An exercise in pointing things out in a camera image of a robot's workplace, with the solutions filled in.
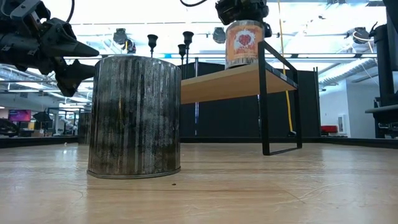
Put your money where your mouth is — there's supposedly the silver vertical pole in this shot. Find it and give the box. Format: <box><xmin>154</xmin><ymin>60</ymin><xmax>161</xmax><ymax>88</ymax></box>
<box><xmin>193</xmin><ymin>57</ymin><xmax>200</xmax><ymax>137</ymax></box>

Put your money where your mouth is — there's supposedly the yellow hanging cable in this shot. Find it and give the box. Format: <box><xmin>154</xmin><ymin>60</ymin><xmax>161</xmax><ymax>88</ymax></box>
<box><xmin>277</xmin><ymin>0</ymin><xmax>295</xmax><ymax>133</ymax></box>

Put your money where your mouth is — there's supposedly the black partition panel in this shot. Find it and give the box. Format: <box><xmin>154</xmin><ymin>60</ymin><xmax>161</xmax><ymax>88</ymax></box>
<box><xmin>178</xmin><ymin>61</ymin><xmax>322</xmax><ymax>138</ymax></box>

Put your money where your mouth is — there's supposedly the dark streaked metal candle tin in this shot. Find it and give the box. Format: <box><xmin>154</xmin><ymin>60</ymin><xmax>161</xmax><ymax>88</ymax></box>
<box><xmin>86</xmin><ymin>54</ymin><xmax>182</xmax><ymax>180</ymax></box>
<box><xmin>224</xmin><ymin>19</ymin><xmax>265</xmax><ymax>70</ymax></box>

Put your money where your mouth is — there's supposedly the black hanging cable reel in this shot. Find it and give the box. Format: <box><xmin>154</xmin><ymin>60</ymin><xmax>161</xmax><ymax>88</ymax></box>
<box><xmin>123</xmin><ymin>39</ymin><xmax>137</xmax><ymax>55</ymax></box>

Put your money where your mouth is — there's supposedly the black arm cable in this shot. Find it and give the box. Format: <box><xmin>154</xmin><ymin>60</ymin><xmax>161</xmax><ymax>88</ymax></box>
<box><xmin>179</xmin><ymin>0</ymin><xmax>208</xmax><ymax>7</ymax></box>
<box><xmin>66</xmin><ymin>0</ymin><xmax>76</xmax><ymax>24</ymax></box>

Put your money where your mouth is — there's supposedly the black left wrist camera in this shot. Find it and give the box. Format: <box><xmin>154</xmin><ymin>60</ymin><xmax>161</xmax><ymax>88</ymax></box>
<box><xmin>46</xmin><ymin>17</ymin><xmax>76</xmax><ymax>40</ymax></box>

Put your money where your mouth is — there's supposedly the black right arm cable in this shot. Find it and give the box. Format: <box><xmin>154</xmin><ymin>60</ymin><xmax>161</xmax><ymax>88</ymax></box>
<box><xmin>179</xmin><ymin>0</ymin><xmax>208</xmax><ymax>7</ymax></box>

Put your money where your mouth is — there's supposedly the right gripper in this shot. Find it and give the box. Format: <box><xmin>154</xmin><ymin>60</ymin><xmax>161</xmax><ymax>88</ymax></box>
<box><xmin>231</xmin><ymin>0</ymin><xmax>274</xmax><ymax>39</ymax></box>

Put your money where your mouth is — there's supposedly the computer monitor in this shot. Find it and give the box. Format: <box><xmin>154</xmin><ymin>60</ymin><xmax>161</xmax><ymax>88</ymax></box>
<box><xmin>8</xmin><ymin>109</ymin><xmax>32</xmax><ymax>122</ymax></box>

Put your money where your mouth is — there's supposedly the black desk lamp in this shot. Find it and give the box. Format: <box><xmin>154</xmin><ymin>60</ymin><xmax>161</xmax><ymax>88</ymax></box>
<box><xmin>32</xmin><ymin>111</ymin><xmax>53</xmax><ymax>123</ymax></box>

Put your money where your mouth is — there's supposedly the black round ceiling device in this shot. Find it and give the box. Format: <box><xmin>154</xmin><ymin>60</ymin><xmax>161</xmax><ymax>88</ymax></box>
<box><xmin>112</xmin><ymin>27</ymin><xmax>128</xmax><ymax>45</ymax></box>
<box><xmin>352</xmin><ymin>27</ymin><xmax>371</xmax><ymax>45</ymax></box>
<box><xmin>212</xmin><ymin>27</ymin><xmax>227</xmax><ymax>45</ymax></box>

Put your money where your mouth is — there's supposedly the white wall-mounted box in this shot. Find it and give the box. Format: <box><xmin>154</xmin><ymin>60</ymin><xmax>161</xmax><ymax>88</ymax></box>
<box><xmin>338</xmin><ymin>114</ymin><xmax>348</xmax><ymax>134</ymax></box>

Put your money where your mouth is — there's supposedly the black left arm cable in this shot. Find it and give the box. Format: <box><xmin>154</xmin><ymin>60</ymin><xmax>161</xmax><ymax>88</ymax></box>
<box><xmin>66</xmin><ymin>0</ymin><xmax>76</xmax><ymax>24</ymax></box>

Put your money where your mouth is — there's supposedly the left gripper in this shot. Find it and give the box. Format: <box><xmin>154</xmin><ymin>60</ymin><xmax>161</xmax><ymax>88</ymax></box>
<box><xmin>0</xmin><ymin>0</ymin><xmax>101</xmax><ymax>98</ymax></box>

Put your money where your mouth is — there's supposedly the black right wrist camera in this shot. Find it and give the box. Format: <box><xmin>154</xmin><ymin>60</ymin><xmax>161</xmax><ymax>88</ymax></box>
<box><xmin>215</xmin><ymin>0</ymin><xmax>237</xmax><ymax>26</ymax></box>

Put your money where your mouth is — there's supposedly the black metal candlestick holder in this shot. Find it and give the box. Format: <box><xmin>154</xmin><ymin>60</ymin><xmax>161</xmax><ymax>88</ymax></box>
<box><xmin>177</xmin><ymin>44</ymin><xmax>187</xmax><ymax>65</ymax></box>
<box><xmin>182</xmin><ymin>30</ymin><xmax>195</xmax><ymax>78</ymax></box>
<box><xmin>147</xmin><ymin>34</ymin><xmax>159</xmax><ymax>58</ymax></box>

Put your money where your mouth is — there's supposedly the black office chair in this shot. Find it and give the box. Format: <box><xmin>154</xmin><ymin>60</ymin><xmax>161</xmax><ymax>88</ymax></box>
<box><xmin>0</xmin><ymin>118</ymin><xmax>18</xmax><ymax>138</ymax></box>

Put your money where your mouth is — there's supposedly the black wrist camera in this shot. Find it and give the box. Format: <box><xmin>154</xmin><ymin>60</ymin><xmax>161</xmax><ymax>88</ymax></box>
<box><xmin>215</xmin><ymin>0</ymin><xmax>237</xmax><ymax>26</ymax></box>
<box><xmin>46</xmin><ymin>17</ymin><xmax>76</xmax><ymax>40</ymax></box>

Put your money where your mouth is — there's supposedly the black frame wooden shelf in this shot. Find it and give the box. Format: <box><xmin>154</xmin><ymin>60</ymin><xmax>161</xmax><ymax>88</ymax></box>
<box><xmin>179</xmin><ymin>40</ymin><xmax>303</xmax><ymax>156</ymax></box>

